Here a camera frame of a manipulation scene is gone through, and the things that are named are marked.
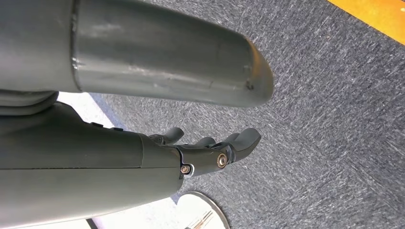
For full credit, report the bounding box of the yellow floor tape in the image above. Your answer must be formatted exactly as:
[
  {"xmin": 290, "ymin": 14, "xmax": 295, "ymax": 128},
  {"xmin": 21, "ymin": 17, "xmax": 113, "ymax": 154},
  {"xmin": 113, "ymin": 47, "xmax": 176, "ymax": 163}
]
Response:
[{"xmin": 327, "ymin": 0, "xmax": 405, "ymax": 46}]

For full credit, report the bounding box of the grey robot body casing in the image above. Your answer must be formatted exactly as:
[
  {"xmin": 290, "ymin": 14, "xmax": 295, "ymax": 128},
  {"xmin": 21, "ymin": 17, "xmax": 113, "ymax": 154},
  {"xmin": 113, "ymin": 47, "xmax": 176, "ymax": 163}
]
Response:
[{"xmin": 0, "ymin": 0, "xmax": 275, "ymax": 108}]

